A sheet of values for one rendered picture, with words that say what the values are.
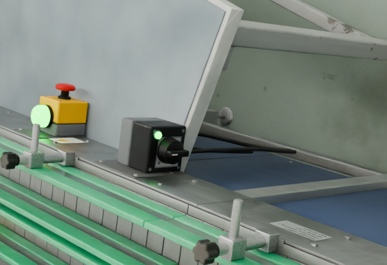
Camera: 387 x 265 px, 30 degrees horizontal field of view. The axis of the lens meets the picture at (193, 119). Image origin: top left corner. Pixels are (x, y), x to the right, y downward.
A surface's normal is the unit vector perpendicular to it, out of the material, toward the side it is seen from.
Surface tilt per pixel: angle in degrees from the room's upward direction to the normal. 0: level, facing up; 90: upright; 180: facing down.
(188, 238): 90
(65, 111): 90
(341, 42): 90
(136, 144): 0
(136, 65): 0
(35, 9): 0
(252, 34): 90
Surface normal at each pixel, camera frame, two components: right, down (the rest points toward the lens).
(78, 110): 0.69, 0.19
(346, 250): 0.13, -0.98
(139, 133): -0.72, 0.00
